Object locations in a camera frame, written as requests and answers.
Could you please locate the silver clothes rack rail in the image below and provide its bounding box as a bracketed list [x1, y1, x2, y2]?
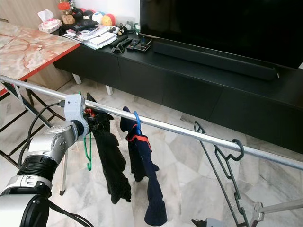
[0, 75, 303, 156]

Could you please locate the orange toy ball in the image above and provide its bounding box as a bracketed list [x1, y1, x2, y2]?
[101, 14, 116, 26]

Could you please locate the marble table with red edge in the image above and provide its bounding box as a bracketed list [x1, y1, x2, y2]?
[0, 21, 81, 97]

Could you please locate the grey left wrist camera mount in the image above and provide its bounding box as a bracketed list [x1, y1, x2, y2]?
[64, 94, 89, 138]

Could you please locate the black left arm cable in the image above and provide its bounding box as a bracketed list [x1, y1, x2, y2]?
[18, 102, 66, 166]
[47, 201, 94, 227]

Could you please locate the tissue box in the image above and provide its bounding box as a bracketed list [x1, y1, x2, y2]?
[38, 9, 62, 34]

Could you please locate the small red ornament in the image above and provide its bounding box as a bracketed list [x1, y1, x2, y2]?
[57, 1, 71, 12]

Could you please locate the black television console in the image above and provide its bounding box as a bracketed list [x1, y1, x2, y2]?
[53, 34, 303, 154]

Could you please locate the black soundbar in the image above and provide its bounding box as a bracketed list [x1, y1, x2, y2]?
[152, 39, 280, 81]

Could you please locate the navy shirt with red collar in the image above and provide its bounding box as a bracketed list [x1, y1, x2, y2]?
[120, 106, 168, 227]

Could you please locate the green plastic hanger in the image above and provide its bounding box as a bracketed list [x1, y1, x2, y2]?
[77, 91, 93, 172]

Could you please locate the pale blue toy ball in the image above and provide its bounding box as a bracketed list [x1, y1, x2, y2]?
[91, 11, 104, 23]

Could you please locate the black pouch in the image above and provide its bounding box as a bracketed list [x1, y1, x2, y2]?
[71, 19, 99, 33]

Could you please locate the black plush toy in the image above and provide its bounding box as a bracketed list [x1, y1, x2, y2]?
[71, 7, 93, 20]

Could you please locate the brown figurine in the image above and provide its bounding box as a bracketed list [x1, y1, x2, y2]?
[62, 14, 75, 25]

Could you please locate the blue plastic hanger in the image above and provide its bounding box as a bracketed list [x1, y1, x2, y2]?
[133, 111, 143, 136]

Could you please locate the plain black shirt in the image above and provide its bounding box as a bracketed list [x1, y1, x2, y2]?
[84, 93, 132, 204]

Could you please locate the black flat television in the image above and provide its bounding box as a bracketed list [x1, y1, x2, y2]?
[140, 0, 303, 68]

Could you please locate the black remote control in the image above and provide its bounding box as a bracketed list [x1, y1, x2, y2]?
[110, 35, 129, 53]
[127, 38, 141, 51]

